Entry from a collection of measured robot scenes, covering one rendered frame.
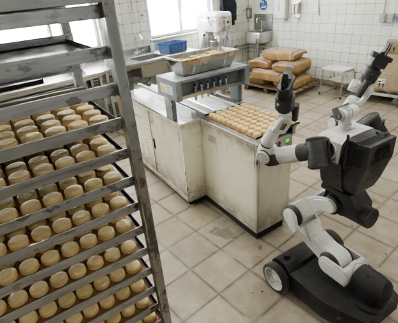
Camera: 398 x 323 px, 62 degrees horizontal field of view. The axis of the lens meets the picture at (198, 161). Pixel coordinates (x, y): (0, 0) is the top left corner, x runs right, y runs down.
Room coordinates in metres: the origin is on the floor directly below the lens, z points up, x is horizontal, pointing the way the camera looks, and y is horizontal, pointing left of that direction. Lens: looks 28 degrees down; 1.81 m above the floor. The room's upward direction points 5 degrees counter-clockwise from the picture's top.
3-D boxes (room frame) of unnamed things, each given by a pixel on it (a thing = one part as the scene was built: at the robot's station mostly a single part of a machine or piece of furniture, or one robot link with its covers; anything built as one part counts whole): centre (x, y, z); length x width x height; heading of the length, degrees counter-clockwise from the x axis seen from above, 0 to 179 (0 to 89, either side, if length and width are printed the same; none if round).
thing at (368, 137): (1.46, -0.77, 0.98); 0.34 x 0.30 x 0.36; 120
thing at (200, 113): (2.81, 0.08, 0.87); 2.01 x 0.03 x 0.07; 31
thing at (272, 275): (1.53, -0.43, 0.10); 0.20 x 0.05 x 0.20; 30
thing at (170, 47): (5.70, 0.26, 0.95); 0.40 x 0.30 x 0.14; 131
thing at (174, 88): (2.79, -0.10, 1.01); 0.72 x 0.33 x 0.34; 121
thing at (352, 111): (1.52, -0.75, 1.18); 0.10 x 0.07 x 0.09; 120
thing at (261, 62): (6.23, -1.46, 0.47); 0.72 x 0.42 x 0.17; 128
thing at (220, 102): (2.96, -0.17, 0.87); 2.01 x 0.03 x 0.07; 31
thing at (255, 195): (2.35, -0.36, 0.45); 0.70 x 0.34 x 0.90; 31
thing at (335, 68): (5.38, -2.44, 0.23); 0.45 x 0.45 x 0.46; 30
